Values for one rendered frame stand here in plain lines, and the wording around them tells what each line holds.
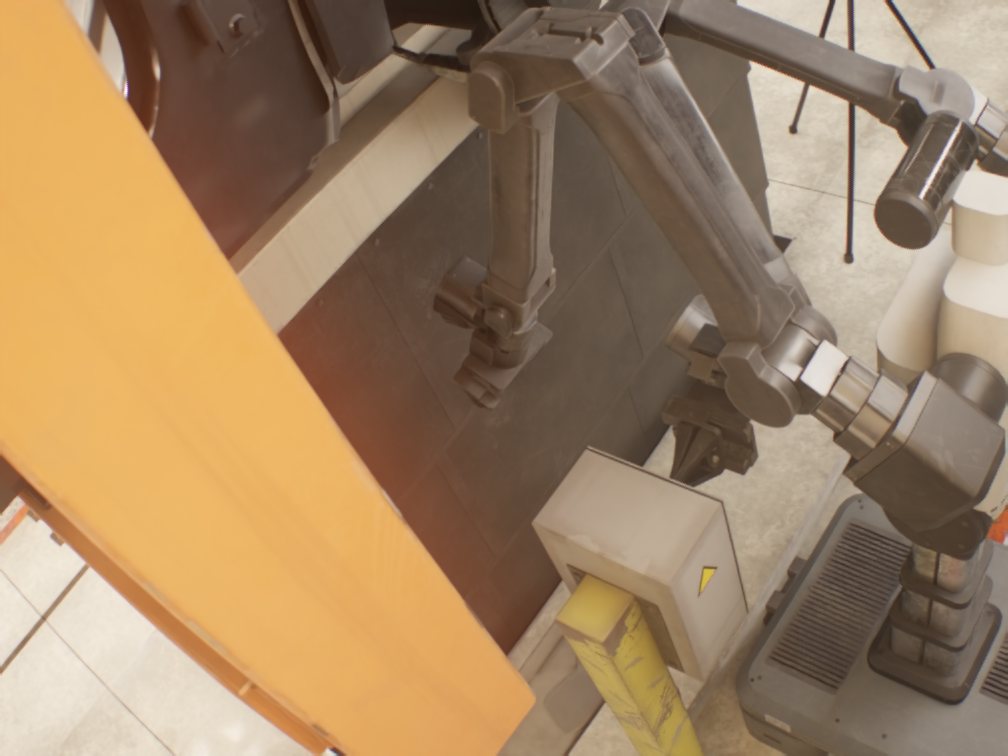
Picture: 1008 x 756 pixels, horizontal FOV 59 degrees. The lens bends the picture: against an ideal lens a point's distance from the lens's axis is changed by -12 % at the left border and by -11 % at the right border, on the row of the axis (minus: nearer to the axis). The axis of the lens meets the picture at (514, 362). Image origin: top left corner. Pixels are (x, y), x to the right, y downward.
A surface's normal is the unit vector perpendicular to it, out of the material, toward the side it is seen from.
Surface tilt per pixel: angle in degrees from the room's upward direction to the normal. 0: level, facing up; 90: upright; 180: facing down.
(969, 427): 30
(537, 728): 0
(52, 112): 90
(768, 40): 38
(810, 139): 0
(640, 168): 89
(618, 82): 67
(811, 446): 0
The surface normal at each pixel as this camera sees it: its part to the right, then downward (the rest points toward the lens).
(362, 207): 0.76, 0.28
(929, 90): -0.10, -0.15
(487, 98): -0.59, 0.70
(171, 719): -0.30, -0.65
